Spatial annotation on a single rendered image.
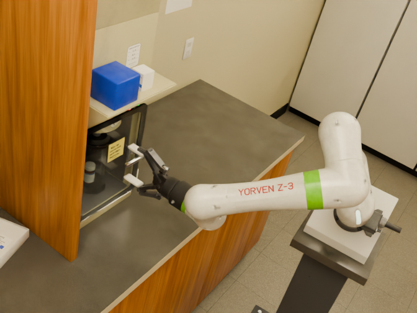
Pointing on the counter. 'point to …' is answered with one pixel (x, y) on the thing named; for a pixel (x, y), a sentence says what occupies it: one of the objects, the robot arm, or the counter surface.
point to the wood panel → (45, 114)
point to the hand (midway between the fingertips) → (130, 162)
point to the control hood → (98, 109)
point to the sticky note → (115, 149)
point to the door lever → (133, 159)
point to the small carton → (147, 74)
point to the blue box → (115, 85)
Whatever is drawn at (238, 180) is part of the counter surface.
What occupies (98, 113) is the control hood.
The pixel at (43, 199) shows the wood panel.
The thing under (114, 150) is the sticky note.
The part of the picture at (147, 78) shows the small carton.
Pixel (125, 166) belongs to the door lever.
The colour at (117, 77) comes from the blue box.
